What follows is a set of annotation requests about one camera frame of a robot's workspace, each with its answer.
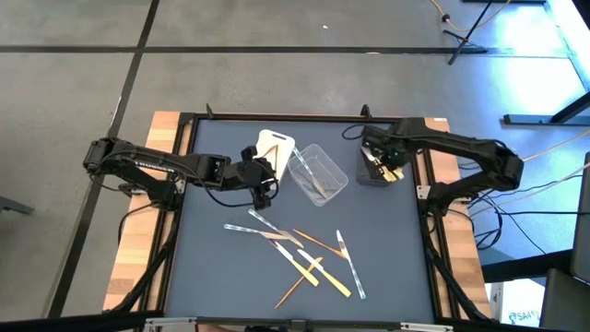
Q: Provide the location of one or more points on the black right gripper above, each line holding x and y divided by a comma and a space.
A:
392, 138

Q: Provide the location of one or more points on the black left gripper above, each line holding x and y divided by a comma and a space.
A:
249, 173

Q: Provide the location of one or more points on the gold cutlery piece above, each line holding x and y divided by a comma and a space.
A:
276, 162
322, 245
271, 153
290, 292

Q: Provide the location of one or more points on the green white striped straw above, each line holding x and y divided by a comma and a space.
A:
306, 167

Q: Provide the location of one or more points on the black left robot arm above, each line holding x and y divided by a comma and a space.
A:
138, 161

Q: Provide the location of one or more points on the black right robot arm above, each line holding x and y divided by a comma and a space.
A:
461, 145

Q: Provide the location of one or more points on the dark grey plastic bin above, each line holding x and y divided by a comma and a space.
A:
369, 177

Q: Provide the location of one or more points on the white plastic bin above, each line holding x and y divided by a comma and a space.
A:
286, 138

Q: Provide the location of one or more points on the clear plastic bin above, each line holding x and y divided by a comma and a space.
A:
336, 177

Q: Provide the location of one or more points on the black tripod stand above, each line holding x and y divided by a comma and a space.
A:
463, 41

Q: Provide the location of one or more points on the silver table-edge bar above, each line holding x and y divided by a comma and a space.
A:
230, 321

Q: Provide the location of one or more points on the black desk foot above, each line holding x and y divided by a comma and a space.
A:
530, 120

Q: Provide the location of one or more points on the black floor beam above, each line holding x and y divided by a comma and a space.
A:
521, 267

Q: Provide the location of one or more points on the white printed box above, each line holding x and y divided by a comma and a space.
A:
521, 304

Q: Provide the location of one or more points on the dark upright panel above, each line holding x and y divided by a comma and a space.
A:
581, 216

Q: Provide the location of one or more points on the black chair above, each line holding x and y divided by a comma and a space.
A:
567, 304

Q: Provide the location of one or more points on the grey chair leg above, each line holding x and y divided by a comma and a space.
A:
16, 205

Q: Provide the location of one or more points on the black frame bracket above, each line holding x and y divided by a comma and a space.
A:
366, 112
209, 112

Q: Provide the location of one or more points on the black table frame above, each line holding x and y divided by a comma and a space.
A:
299, 118

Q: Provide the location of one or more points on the small table-edge camera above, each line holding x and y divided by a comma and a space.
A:
298, 324

